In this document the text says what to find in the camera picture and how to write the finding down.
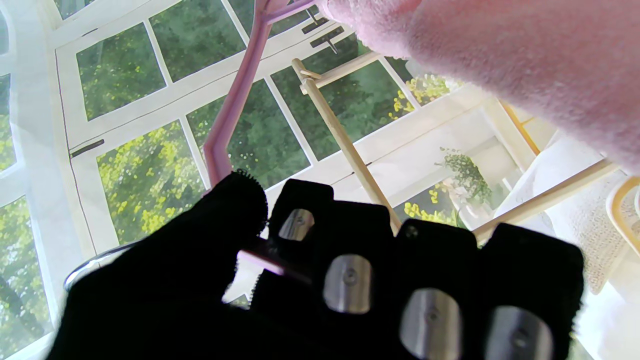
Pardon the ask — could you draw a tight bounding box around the printed garden room backdrop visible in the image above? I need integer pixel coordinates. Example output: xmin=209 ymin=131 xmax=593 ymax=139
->
xmin=0 ymin=0 xmax=640 ymax=360

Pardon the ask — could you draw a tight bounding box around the pink hanger with metal hook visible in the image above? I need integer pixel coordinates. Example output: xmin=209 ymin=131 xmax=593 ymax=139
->
xmin=64 ymin=0 xmax=328 ymax=306

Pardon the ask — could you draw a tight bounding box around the pink square towel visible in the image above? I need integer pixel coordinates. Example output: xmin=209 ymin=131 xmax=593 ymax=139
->
xmin=320 ymin=0 xmax=640 ymax=176

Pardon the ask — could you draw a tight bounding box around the wooden tabletop drying rack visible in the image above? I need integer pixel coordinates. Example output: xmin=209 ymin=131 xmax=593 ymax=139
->
xmin=291 ymin=50 xmax=621 ymax=246

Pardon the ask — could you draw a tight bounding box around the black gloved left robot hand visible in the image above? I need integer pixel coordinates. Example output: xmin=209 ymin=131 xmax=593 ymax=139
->
xmin=45 ymin=171 xmax=586 ymax=360

